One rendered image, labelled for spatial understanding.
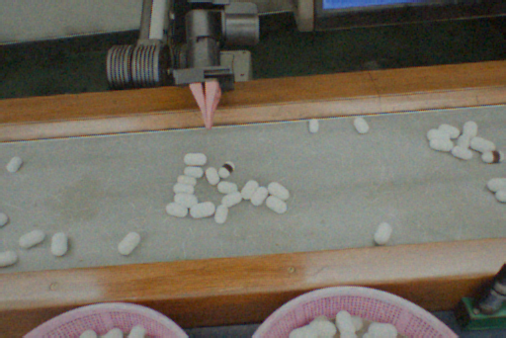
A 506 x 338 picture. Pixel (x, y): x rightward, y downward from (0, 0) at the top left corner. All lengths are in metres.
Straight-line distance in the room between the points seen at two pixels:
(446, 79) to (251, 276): 0.56
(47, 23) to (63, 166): 2.12
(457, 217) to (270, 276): 0.29
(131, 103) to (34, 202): 0.26
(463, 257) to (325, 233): 0.18
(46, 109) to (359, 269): 0.66
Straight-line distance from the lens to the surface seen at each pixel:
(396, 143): 0.73
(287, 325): 0.51
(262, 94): 0.78
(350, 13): 0.38
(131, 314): 0.53
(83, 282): 0.57
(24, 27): 2.90
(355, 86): 0.81
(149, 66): 0.91
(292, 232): 0.58
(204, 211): 0.59
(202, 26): 0.72
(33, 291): 0.59
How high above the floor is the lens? 1.21
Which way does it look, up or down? 45 degrees down
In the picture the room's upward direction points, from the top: 5 degrees counter-clockwise
